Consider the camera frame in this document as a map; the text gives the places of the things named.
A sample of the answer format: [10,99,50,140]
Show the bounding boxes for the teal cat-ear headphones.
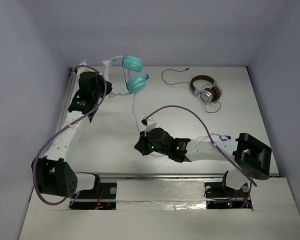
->
[102,55,149,98]

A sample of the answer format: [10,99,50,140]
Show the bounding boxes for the blue headphone cable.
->
[121,54,233,158]

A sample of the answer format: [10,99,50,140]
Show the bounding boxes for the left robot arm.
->
[31,70,112,205]

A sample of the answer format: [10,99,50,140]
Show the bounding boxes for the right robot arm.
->
[134,127,272,197]

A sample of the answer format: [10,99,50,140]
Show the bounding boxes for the brown silver headphones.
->
[190,75,223,103]

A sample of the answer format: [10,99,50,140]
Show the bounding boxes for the white foam board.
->
[20,178,300,240]

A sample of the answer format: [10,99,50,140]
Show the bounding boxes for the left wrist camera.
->
[74,60,102,76]

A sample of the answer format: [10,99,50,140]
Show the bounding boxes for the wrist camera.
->
[141,116,157,136]
[74,60,102,76]

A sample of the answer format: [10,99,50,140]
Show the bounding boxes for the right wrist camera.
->
[141,116,157,136]

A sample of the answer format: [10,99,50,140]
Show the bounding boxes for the black headphone cable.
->
[161,67,222,113]

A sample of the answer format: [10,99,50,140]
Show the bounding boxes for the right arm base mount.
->
[203,182,253,210]

